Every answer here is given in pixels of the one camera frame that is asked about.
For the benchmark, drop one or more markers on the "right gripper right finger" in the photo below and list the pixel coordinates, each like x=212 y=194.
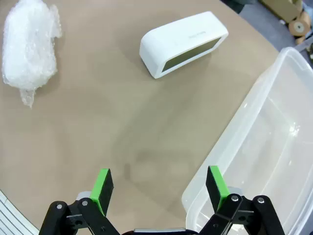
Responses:
x=217 y=193

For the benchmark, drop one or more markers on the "bubble clock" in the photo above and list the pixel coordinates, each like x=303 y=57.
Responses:
x=29 y=46

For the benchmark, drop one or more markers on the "clear plastic storage bin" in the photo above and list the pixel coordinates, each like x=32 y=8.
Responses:
x=269 y=147

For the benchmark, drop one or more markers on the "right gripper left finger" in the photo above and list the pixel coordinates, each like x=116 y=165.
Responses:
x=100 y=195

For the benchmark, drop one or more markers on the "brown kraft paper roll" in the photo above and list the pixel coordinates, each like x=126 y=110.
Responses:
x=298 y=26

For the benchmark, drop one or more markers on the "white digital alarm clock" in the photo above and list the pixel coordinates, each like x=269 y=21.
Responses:
x=176 y=41

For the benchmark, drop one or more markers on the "brown cardboard carton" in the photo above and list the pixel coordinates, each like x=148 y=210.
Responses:
x=281 y=7

